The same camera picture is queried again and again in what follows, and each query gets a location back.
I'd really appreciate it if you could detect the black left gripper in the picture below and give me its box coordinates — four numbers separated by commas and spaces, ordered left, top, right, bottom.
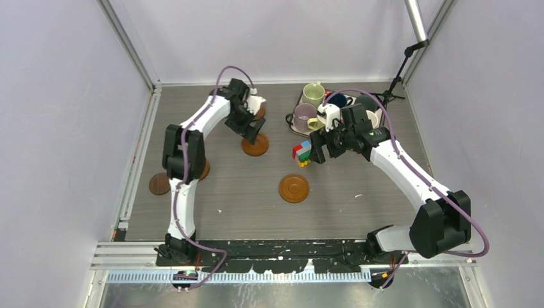
225, 103, 264, 144

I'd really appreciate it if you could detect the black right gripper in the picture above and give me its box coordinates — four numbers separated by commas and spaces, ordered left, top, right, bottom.
309, 118, 354, 164

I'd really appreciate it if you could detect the multicolour toy brick block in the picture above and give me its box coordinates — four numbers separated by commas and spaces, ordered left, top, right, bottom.
292, 140, 312, 167

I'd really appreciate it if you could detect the dark brown wooden coaster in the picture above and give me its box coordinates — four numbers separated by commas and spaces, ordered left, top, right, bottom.
148, 173, 171, 196

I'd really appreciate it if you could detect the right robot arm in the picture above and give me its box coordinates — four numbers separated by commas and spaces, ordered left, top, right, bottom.
310, 104, 472, 264

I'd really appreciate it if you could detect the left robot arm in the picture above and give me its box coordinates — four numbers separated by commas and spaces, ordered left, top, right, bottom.
158, 78, 266, 266

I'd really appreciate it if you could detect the lilac mug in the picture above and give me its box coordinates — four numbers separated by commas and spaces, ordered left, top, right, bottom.
293, 103, 317, 133

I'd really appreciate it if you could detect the cream tray with black rim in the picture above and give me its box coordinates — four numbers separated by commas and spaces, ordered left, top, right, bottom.
285, 83, 382, 138

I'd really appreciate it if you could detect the light green mug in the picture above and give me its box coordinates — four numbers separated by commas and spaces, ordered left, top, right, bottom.
302, 81, 325, 108

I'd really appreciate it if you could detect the dark blue mug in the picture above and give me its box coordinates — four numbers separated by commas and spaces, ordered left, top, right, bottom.
325, 93, 354, 108

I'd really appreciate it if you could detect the pink mug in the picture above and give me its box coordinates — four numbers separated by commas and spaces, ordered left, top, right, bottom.
366, 110, 380, 128

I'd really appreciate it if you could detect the dark green mug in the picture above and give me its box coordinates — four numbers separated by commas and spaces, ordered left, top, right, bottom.
353, 95, 380, 112

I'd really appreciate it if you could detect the silver pole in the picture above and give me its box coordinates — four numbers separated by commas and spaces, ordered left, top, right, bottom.
404, 0, 428, 43

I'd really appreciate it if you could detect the cream mug yellow handle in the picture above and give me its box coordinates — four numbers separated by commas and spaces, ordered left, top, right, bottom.
307, 112, 327, 131

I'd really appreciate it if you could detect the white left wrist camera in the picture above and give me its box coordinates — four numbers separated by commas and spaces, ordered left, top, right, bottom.
246, 94, 267, 115

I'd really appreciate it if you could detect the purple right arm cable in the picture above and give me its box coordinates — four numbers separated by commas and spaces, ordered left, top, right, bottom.
323, 88, 490, 291

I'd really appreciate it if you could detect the black camera tripod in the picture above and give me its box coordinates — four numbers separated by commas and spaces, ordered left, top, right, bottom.
360, 38, 430, 126

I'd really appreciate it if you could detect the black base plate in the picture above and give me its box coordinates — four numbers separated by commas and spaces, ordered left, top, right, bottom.
155, 239, 407, 274

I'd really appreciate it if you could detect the aluminium front rail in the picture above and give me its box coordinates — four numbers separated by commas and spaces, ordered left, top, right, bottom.
91, 239, 477, 287

